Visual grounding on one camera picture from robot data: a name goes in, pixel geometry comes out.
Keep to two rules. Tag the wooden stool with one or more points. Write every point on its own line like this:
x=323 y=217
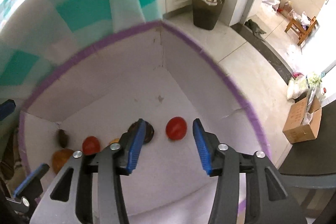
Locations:
x=305 y=29

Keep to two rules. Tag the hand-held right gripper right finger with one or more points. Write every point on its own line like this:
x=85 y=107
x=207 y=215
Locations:
x=200 y=145

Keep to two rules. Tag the orange tangerine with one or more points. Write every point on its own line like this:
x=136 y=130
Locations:
x=114 y=140

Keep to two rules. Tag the dark grey table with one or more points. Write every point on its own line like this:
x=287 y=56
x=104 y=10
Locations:
x=309 y=163

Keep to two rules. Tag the white cardboard box purple rim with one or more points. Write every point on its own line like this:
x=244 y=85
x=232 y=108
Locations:
x=183 y=87

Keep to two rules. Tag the white plastic bag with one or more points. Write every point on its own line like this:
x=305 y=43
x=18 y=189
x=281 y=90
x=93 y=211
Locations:
x=270 y=2
x=295 y=88

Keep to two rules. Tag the large striped pepino melon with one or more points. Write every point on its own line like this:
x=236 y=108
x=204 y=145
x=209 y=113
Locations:
x=61 y=159

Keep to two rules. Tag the red tomato with stem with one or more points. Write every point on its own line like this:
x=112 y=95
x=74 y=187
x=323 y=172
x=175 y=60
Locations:
x=90 y=145

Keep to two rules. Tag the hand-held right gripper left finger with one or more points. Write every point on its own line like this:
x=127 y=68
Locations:
x=135 y=145

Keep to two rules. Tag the dark trash bin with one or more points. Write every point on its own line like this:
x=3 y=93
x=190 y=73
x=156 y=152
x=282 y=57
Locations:
x=207 y=16

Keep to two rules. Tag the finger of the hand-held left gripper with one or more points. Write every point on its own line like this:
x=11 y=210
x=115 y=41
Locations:
x=31 y=177
x=6 y=108

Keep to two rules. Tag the leafy green vegetable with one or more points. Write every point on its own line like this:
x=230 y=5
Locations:
x=312 y=80

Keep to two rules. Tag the dark rag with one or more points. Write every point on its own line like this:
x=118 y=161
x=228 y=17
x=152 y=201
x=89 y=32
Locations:
x=256 y=28

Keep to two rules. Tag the brown cardboard box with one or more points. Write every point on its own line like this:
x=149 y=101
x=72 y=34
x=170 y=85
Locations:
x=299 y=124

